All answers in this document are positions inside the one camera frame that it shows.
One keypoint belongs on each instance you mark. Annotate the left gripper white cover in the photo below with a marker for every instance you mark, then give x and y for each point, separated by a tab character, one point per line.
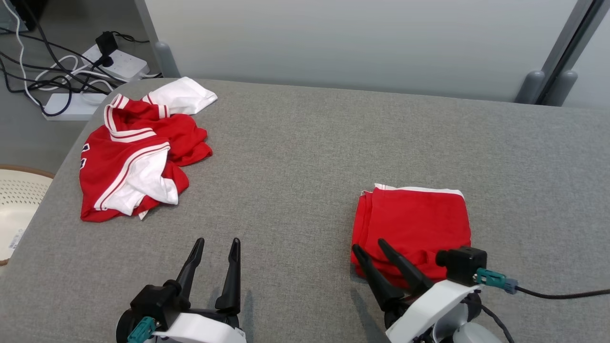
205	331

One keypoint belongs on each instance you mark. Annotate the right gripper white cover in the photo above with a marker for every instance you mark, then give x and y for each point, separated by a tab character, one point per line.
424	309

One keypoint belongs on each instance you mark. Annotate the red shorts white hem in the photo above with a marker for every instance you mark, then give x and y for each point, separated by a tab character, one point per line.
414	224

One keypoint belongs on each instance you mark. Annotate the red and white jersey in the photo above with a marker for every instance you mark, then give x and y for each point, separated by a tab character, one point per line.
138	143

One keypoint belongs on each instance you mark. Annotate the cream perforated laundry basket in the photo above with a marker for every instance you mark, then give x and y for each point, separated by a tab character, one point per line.
19	200

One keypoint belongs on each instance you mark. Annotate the metal shelf with equipment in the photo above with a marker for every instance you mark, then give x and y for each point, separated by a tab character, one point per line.
157	43

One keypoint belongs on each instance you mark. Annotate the black power adapter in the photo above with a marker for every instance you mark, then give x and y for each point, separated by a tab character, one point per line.
106	43

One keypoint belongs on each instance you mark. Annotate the black computer tower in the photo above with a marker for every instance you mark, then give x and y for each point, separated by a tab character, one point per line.
33	12

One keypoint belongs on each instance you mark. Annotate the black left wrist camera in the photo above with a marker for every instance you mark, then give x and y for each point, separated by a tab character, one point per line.
152	300

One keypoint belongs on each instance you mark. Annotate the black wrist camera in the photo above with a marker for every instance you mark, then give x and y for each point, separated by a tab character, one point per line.
462	264
152	300

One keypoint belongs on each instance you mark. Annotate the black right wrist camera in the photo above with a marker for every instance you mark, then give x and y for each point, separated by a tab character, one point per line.
462	264

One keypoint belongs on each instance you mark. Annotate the grey metal partition post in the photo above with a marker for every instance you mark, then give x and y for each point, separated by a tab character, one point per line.
562	90
531	88

